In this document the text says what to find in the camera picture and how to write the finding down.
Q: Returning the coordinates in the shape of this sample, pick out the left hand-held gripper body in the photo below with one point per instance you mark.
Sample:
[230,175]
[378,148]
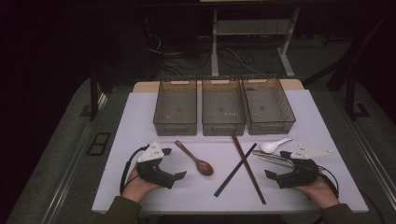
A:
[155,174]

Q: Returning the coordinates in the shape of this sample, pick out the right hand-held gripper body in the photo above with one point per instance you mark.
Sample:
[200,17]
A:
[299,175]

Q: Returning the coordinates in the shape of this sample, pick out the white ceramic spoon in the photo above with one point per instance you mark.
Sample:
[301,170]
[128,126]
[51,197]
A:
[268,147]

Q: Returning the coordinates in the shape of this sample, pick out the brown wooden chopstick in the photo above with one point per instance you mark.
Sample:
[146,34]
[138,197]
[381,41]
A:
[247,168]

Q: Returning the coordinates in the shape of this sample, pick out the brown wooden spoon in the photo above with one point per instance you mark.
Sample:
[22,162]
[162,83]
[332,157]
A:
[204,168]

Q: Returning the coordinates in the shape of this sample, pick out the translucent brown plastic bin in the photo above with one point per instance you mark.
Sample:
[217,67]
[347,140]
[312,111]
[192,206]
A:
[267,105]
[176,107]
[222,107]

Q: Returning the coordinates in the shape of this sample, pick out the person's left hand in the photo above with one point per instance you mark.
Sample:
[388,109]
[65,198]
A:
[135,186]

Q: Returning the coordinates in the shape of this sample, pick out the person's right hand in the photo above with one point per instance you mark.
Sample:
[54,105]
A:
[320,191]

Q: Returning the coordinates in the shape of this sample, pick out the white table mat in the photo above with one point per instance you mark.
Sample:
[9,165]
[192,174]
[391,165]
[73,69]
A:
[193,193]

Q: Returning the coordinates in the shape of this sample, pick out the black metal stand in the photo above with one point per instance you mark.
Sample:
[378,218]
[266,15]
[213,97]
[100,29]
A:
[93,99]
[350,99]

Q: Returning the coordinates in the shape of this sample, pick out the metal floor rail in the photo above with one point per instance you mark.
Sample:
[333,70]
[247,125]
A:
[376,161]
[67,180]

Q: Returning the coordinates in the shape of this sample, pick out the white metal desk frame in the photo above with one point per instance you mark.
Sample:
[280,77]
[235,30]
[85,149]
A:
[214,46]

